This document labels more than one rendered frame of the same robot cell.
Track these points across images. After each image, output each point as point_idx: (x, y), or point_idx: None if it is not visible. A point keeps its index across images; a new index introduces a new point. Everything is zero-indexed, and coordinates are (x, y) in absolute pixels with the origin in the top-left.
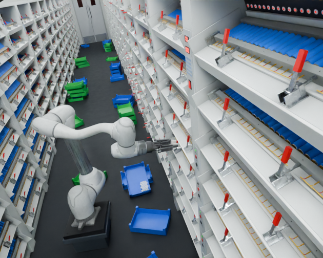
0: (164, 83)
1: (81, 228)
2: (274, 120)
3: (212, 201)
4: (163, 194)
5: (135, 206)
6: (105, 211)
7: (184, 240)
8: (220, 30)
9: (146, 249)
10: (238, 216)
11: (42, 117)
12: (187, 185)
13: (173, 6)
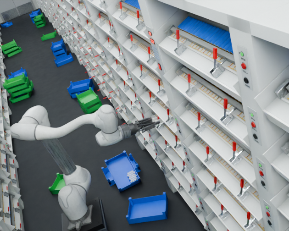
0: (133, 63)
1: (80, 228)
2: None
3: (200, 161)
4: (154, 181)
5: (127, 199)
6: (99, 207)
7: (187, 218)
8: (174, 23)
9: None
10: (219, 162)
11: (19, 123)
12: (177, 158)
13: None
